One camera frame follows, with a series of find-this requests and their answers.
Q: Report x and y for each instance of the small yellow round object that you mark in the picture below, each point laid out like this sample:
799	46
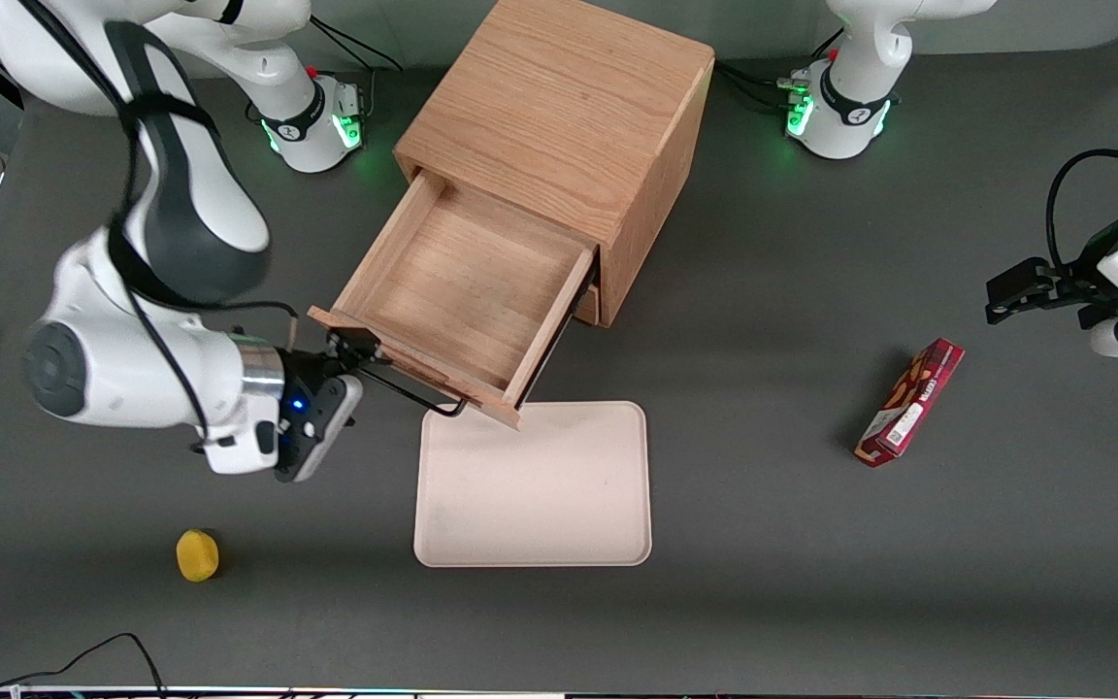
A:
197	555

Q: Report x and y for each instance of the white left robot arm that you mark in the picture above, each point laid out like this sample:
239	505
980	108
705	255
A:
845	97

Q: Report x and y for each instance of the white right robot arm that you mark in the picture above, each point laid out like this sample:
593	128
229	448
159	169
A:
132	379

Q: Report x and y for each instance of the red cookie box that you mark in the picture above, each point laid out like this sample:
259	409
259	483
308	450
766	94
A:
911	400

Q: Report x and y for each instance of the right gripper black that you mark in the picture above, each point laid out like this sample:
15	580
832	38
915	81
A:
308	375

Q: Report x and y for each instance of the cream rectangular plastic tray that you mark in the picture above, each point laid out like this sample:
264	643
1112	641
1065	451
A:
532	485

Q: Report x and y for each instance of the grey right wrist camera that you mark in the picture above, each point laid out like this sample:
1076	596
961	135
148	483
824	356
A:
321	437

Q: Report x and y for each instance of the oak wooden drawer cabinet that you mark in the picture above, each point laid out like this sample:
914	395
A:
559	107

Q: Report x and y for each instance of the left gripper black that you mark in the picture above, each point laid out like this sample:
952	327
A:
1081	284

